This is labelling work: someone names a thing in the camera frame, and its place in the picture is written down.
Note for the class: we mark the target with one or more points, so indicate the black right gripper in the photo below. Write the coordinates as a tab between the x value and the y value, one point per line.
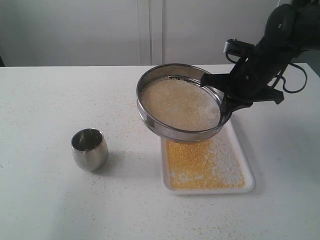
247	82

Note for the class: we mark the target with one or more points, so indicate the yellow and white grains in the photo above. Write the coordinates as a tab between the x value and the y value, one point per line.
181	104

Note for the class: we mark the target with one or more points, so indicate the round stainless steel sieve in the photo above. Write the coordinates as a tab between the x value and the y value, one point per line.
191	74

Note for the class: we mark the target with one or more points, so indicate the stainless steel cup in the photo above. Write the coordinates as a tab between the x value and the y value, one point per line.
89	149

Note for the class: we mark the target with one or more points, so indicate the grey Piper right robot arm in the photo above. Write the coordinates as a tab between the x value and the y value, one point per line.
290	30

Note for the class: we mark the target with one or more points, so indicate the fine yellow millet grains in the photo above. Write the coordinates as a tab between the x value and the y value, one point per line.
203	166

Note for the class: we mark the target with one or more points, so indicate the clear square glass tray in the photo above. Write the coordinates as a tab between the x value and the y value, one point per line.
227	134

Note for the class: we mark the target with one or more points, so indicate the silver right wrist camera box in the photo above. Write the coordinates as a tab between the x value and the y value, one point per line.
237	48

